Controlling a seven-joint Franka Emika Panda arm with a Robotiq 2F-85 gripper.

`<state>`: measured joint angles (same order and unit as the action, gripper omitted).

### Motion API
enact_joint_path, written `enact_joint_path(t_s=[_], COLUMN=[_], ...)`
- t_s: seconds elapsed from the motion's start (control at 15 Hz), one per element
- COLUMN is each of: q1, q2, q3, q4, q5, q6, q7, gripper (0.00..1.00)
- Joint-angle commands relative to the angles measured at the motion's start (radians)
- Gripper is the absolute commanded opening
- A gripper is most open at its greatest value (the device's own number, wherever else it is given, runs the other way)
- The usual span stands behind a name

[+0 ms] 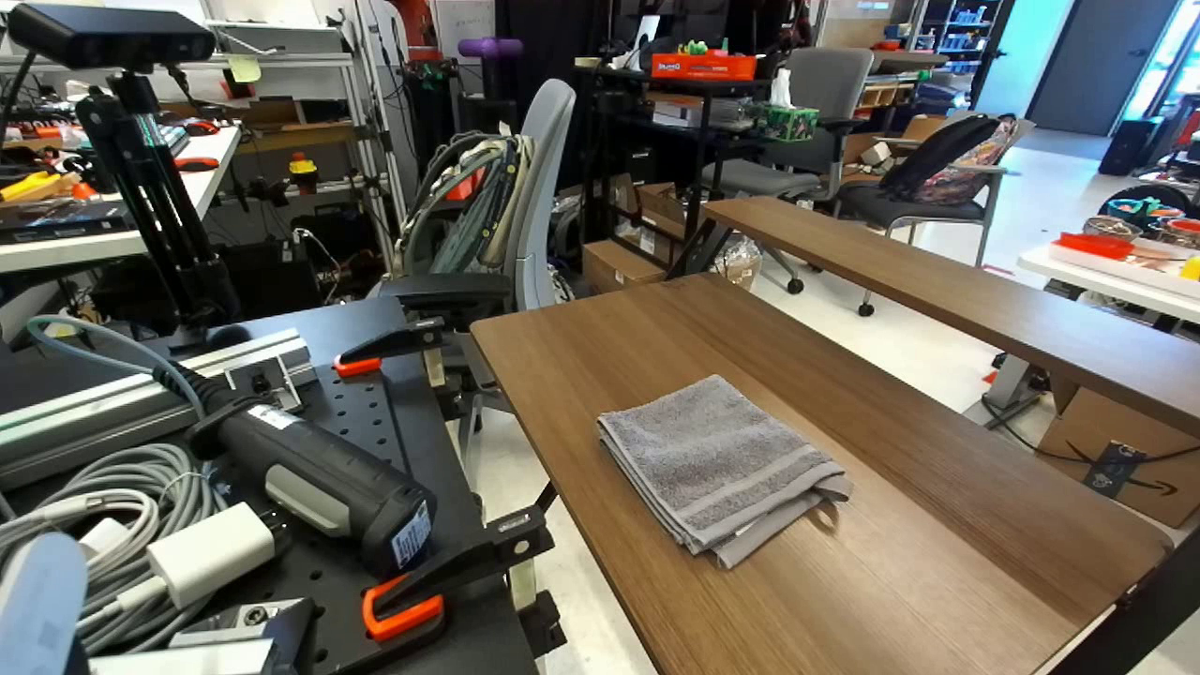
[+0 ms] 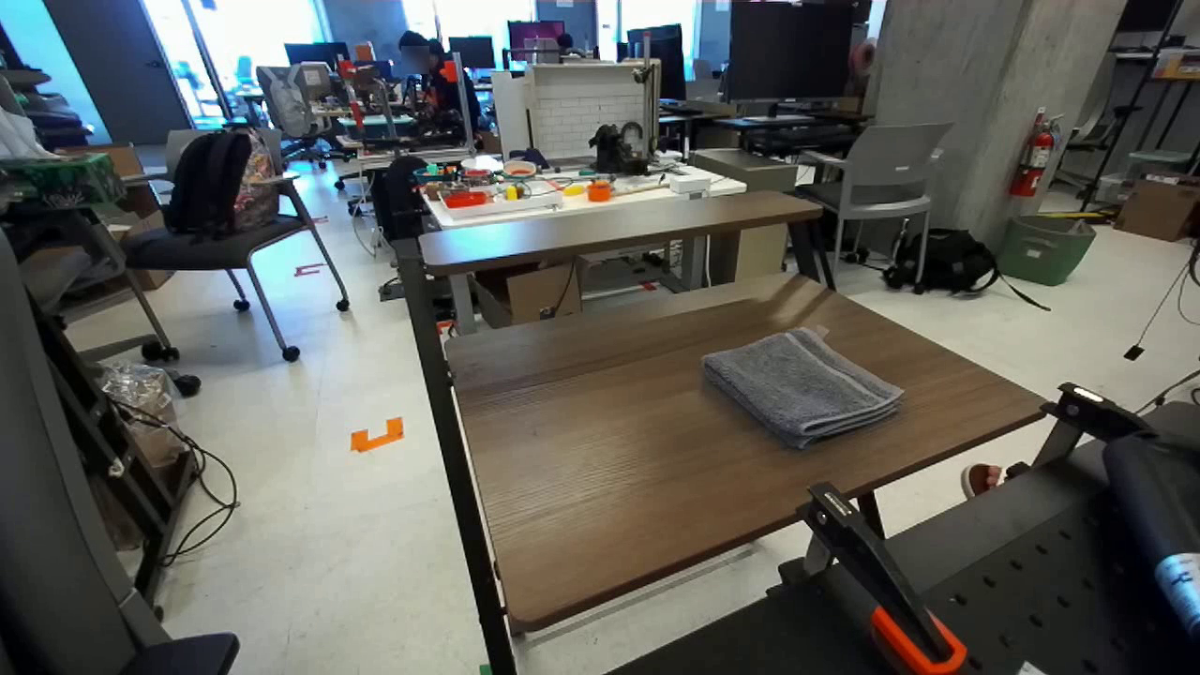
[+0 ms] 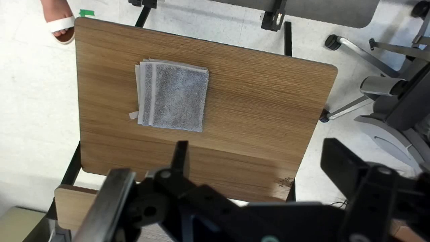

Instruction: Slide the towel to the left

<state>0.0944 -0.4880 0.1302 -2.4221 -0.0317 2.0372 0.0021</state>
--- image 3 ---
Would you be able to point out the grey towel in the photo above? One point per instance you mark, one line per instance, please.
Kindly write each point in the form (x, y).
(171, 95)

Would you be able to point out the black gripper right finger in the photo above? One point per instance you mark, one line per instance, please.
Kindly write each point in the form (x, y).
(376, 195)

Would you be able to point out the grey office chair base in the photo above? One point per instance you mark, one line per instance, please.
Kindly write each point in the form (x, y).
(401, 117)

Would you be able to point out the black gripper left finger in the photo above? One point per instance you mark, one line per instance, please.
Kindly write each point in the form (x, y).
(186, 212)

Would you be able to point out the green tape floor marker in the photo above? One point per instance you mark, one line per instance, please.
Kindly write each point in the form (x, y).
(87, 14)

